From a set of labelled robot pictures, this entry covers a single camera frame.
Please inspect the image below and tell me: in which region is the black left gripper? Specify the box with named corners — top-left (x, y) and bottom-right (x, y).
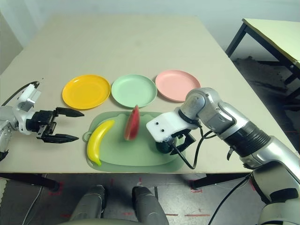
top-left (26, 107), bottom-right (85, 144)

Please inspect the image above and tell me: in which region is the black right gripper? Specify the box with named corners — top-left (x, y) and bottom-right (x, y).
top-left (170, 129), bottom-right (196, 156)

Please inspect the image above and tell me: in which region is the dark green toy avocado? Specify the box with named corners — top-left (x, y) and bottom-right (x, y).
top-left (156, 138), bottom-right (179, 154)

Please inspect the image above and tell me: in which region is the yellow toy banana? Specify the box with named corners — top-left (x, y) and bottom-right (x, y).
top-left (87, 120), bottom-right (116, 166)

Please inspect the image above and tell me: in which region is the red toy watermelon slice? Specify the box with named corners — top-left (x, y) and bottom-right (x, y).
top-left (123, 105), bottom-right (141, 141)

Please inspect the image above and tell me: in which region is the yellow plastic plate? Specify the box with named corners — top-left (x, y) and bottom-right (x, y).
top-left (62, 74), bottom-right (111, 111)

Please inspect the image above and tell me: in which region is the red floor tape square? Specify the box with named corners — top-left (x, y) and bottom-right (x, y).
top-left (46, 180), bottom-right (64, 195)
top-left (189, 180), bottom-right (203, 194)

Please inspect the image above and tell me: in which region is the black table foot bar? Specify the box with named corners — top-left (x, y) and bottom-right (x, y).
top-left (0, 172), bottom-right (59, 190)
top-left (190, 173), bottom-right (254, 190)

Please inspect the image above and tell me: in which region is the green silicone mat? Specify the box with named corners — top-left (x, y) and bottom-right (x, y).
top-left (83, 111), bottom-right (186, 173)

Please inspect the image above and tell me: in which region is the pink plastic plate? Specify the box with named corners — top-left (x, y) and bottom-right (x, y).
top-left (155, 69), bottom-right (202, 103)

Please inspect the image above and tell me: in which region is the grey right robot leg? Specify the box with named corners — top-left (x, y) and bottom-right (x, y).
top-left (132, 186), bottom-right (169, 225)

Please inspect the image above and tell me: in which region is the grey robot leg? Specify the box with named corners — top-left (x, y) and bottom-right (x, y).
top-left (132, 186), bottom-right (169, 225)
top-left (70, 184), bottom-right (106, 221)

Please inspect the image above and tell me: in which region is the light green plastic plate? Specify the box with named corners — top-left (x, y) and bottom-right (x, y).
top-left (111, 74), bottom-right (158, 109)

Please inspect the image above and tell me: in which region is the grey left robot leg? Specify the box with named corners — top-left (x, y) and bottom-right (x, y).
top-left (70, 184), bottom-right (106, 221)

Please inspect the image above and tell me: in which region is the grey robot torso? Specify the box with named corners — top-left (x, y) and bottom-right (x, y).
top-left (58, 217), bottom-right (141, 225)

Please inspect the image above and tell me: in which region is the dark rough floor mat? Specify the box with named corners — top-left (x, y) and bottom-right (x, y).
top-left (231, 56), bottom-right (300, 111)

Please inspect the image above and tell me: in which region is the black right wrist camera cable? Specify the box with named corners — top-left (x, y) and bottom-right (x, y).
top-left (170, 121), bottom-right (213, 170)

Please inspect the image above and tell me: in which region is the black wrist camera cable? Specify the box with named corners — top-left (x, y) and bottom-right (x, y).
top-left (0, 81), bottom-right (40, 107)
top-left (170, 121), bottom-right (213, 170)

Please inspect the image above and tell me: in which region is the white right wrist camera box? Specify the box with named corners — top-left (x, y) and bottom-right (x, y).
top-left (146, 112), bottom-right (200, 143)

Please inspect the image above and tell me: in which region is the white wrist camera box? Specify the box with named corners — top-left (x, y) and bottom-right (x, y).
top-left (17, 82), bottom-right (42, 113)
top-left (146, 112), bottom-right (200, 143)

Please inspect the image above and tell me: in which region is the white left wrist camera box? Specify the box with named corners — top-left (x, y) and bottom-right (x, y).
top-left (17, 82), bottom-right (42, 113)

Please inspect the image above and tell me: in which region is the black left wrist camera cable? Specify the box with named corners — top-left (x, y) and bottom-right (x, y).
top-left (0, 81), bottom-right (40, 107)

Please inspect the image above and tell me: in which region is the black right arm trailing cable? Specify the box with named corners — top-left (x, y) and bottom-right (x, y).
top-left (210, 175), bottom-right (253, 225)

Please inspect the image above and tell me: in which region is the white floor cable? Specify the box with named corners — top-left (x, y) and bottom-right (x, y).
top-left (24, 185), bottom-right (44, 218)

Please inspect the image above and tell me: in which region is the beige side table black frame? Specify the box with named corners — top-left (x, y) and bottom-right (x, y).
top-left (225, 18), bottom-right (300, 90)

